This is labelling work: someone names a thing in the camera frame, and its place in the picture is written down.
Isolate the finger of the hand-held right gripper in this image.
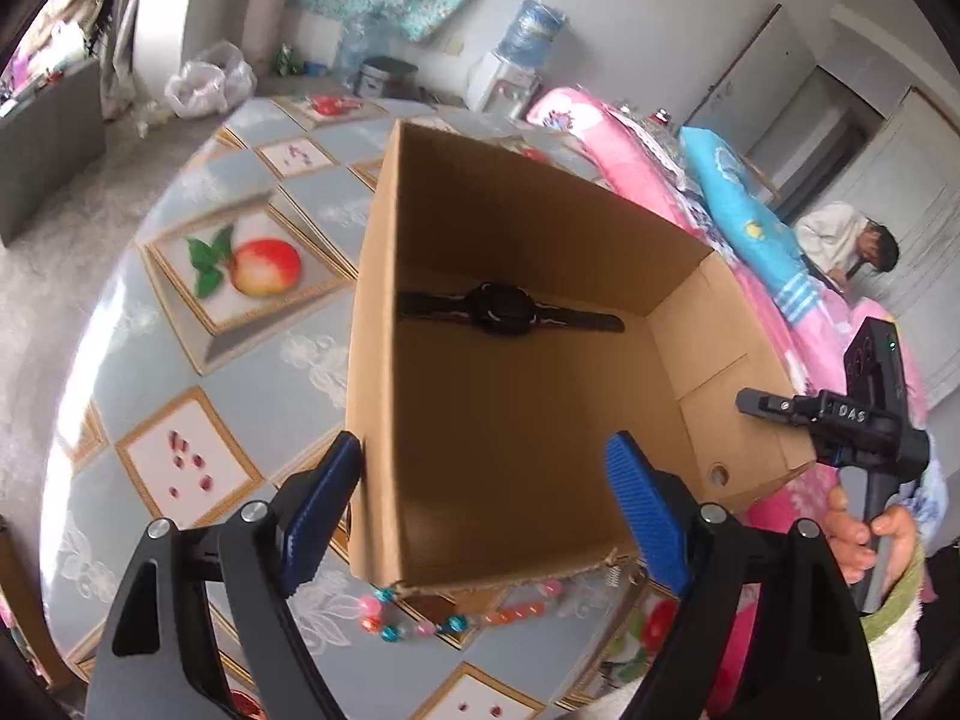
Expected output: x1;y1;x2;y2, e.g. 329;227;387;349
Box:
735;388;815;426

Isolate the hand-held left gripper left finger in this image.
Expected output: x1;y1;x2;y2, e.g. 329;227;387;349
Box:
84;431;365;720

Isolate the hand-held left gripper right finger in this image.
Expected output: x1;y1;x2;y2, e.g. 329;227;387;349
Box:
606;431;882;720

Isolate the colourful bead bracelet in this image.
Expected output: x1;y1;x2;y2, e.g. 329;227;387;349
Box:
358;577;565;644

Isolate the cardboard box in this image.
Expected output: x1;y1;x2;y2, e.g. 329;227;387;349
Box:
343;118;818;592

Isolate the person's right forearm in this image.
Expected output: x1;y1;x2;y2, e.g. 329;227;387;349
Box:
859;540;947;720

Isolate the person's right hand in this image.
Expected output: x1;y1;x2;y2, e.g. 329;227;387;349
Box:
825;486;922;587

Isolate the blue pillow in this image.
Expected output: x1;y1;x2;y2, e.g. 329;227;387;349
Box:
679;126;830;316

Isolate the white wardrobe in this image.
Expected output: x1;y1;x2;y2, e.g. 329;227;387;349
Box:
847;86;960;406

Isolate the black wristwatch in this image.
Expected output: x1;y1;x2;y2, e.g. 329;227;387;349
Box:
396;281;626;337

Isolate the fruit printed tablecloth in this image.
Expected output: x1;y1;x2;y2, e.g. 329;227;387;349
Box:
41;94;751;720

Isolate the white door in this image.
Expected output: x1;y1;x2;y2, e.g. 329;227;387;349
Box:
705;4;818;158

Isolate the white water dispenser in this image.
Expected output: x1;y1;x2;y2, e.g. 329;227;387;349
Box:
465;52;541;119

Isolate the blue water dispenser bottle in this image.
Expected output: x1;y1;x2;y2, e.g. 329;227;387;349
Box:
499;0;569;68

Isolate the white plastic bag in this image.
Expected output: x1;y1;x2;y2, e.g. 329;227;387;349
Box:
163;41;257;119

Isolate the grey cabinet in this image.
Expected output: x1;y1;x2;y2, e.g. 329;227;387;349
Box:
0;56;106;247

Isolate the clear plastic bottle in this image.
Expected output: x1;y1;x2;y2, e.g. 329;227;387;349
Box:
334;19;376;83

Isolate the pale pink rolled mat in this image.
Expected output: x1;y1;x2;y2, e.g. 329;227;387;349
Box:
251;0;305;83

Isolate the pile of clothes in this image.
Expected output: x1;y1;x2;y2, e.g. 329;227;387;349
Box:
7;0;121;95

